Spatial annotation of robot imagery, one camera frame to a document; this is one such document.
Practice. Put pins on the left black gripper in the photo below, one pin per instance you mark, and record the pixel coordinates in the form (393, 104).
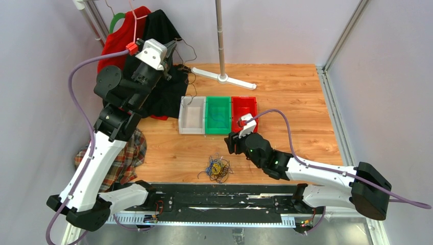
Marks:
(170, 47)

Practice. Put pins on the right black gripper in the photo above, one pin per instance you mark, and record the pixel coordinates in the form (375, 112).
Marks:
(233, 141)

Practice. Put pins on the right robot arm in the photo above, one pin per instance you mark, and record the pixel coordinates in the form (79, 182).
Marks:
(362, 188)

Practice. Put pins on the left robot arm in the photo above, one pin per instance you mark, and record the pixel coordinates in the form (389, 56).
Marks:
(81, 202)

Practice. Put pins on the red plastic bin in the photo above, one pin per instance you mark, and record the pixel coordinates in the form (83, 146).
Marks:
(240, 106)

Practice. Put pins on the green plastic bin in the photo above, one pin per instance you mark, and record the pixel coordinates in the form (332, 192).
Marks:
(218, 115)

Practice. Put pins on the red shirt on hanger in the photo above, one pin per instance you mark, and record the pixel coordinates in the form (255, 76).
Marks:
(115, 40)

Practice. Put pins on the pink clothes hanger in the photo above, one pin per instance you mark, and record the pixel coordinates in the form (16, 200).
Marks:
(136, 18)

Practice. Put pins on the white plastic bin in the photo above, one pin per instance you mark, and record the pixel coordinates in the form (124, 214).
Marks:
(192, 115)

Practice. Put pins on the black shirt on hanger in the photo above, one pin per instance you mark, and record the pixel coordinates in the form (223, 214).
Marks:
(164, 100)

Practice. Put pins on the green clothes hanger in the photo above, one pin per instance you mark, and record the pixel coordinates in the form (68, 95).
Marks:
(114, 21)

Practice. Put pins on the white stand with pole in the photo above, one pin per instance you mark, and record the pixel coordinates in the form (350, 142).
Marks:
(222, 77)

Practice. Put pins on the white clothes rack pole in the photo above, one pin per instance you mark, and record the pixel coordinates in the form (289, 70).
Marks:
(93, 17)

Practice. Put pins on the plaid flannel shirt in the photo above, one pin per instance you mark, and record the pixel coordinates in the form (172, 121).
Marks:
(122, 170)

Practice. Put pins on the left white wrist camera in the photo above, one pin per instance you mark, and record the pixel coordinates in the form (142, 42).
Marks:
(153, 54)

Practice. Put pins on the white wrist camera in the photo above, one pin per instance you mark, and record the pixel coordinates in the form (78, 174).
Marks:
(153, 54)
(249, 125)

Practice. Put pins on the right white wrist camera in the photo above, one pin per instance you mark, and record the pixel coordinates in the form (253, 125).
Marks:
(249, 125)

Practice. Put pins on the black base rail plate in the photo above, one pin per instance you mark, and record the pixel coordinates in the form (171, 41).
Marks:
(224, 203)

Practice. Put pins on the aluminium corner frame post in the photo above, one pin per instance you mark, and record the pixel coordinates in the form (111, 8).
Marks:
(356, 15)

